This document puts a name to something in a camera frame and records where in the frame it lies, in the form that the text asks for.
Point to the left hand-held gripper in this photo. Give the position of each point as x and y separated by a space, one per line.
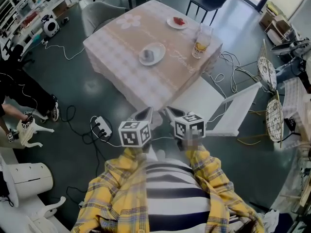
132 134

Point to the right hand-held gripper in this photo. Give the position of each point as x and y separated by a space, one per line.
188 127

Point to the white plate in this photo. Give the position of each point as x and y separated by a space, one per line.
155 57
173 24

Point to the small grey item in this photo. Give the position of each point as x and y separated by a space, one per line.
148 54

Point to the person's right forearm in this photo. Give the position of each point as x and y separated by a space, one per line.
218 186

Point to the person's left forearm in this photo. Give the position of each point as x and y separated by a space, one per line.
114 186

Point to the person's right hand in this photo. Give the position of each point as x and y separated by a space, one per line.
194 139

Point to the white flat panel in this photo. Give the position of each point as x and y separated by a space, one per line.
196 96

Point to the table with pink checked tablecloth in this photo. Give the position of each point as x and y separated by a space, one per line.
136 69

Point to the white power strip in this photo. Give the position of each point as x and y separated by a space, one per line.
104 126

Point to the glass of beer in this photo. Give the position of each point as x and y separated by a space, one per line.
200 46

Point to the person's striped shirt torso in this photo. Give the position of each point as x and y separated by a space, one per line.
175 195

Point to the red food piece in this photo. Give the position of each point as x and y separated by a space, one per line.
179 21

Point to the grey armchair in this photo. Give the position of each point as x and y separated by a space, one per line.
102 14

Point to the table with white checked cloth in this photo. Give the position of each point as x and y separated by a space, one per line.
297 103

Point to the white round robot toy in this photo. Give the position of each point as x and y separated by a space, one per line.
51 27

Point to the white cylinder furniture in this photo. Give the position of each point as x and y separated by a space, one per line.
29 181

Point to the cardboard box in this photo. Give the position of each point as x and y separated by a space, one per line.
273 18

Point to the white shelf unit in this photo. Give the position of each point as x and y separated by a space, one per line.
29 8

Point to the white frame board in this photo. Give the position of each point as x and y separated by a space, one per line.
238 110

